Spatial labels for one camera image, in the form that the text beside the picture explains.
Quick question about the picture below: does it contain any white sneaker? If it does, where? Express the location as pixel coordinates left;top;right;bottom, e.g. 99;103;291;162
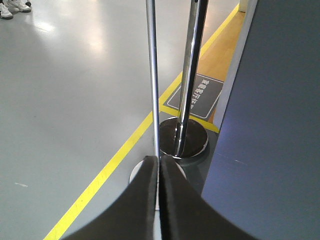
0;2;14;20
7;0;32;13

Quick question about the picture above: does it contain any silver stanchion post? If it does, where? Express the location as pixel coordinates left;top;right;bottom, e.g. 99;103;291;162
145;0;161;211

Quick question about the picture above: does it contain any white sneaker right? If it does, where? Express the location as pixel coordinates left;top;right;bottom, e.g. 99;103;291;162
7;0;32;13

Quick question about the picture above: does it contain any yellow floor tape line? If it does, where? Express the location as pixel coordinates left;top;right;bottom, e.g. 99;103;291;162
43;3;240;240

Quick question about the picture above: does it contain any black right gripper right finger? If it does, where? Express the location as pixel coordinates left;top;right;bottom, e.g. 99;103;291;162
159;155;255;240

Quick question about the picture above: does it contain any dark floor sign with text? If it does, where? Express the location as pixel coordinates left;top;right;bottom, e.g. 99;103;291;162
163;72;225;119

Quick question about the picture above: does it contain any white sneaker left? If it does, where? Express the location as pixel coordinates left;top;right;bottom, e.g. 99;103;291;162
0;2;14;20

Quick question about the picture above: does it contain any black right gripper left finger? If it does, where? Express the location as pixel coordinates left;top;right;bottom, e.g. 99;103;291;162
65;156;158;240

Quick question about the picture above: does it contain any black top stanchion post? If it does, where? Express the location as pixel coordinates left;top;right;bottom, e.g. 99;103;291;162
174;0;209;159

